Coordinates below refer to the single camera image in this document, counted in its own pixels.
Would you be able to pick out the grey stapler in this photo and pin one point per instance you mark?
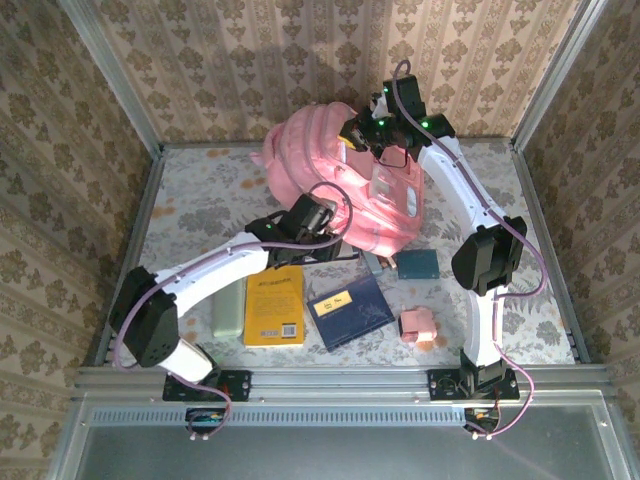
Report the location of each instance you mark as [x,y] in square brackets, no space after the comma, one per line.
[375,270]

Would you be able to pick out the pink backpack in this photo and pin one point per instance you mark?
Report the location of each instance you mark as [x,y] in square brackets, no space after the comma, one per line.
[310,165]

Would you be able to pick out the navy blue book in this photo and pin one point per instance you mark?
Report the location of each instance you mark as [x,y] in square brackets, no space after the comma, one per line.
[350,315]

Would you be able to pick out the yellow book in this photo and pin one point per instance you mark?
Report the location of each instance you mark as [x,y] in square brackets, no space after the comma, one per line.
[275,310]

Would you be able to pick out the pale green pencil case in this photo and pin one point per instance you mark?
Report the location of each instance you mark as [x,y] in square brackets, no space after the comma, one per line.
[227,315]

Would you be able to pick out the pink crank pencil sharpener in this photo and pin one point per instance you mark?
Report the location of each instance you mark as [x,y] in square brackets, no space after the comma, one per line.
[417,322]

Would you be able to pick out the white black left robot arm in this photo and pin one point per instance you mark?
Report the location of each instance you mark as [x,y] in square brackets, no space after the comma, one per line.
[215,270]

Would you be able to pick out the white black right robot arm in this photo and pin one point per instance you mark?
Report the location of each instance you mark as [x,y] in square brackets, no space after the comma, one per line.
[450,170]

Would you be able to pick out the floral tablecloth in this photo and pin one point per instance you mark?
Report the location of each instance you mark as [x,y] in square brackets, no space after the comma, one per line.
[210,190]

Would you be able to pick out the black connector board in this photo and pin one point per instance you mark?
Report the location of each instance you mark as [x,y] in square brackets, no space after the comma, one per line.
[482,420]
[205,420]

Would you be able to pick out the grey metal panel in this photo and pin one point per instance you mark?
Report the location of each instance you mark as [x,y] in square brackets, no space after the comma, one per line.
[350,455]

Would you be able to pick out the aluminium table edge rail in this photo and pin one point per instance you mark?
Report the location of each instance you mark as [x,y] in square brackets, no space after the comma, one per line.
[142,215]
[545,235]

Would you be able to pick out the wide aluminium base rail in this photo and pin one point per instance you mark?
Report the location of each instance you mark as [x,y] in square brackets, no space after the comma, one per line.
[340,382]

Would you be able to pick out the aluminium frame post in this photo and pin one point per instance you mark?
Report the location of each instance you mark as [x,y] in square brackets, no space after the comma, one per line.
[115,80]
[555,80]

